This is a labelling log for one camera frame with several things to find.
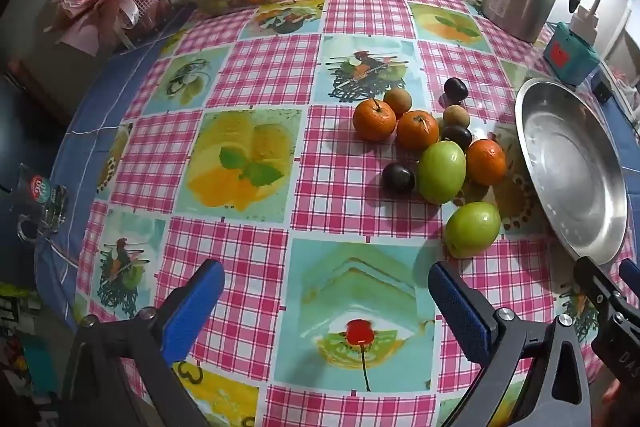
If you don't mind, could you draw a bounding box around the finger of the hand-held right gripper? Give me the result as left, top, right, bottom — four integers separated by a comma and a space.
572, 256, 626, 315
618, 258, 640, 298

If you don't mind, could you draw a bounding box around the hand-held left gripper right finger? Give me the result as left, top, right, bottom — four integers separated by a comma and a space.
428, 261, 601, 427

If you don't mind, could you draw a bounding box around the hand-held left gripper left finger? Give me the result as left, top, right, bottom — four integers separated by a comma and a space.
60, 258, 226, 427

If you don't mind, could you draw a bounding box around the green jujube fruit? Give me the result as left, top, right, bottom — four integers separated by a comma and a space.
444, 202, 502, 259
417, 140, 467, 205

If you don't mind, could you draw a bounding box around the stainless steel basin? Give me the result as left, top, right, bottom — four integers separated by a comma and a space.
514, 78, 629, 266

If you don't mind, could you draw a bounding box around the dark purple plum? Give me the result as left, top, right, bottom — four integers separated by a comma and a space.
440, 125, 474, 152
381, 163, 416, 195
440, 77, 469, 106

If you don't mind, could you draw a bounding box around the small brown fruit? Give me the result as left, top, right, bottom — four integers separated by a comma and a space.
383, 88, 413, 118
442, 104, 471, 128

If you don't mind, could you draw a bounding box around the glass mug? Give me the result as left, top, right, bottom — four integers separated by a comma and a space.
10, 163, 69, 248

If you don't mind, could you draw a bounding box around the clear plastic bag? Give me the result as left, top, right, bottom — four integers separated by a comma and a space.
612, 67, 640, 108

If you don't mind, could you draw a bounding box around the teal box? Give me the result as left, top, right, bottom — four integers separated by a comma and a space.
543, 22, 599, 86

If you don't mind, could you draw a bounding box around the pink checked printed tablecloth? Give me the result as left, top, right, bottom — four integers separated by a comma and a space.
75, 0, 621, 427

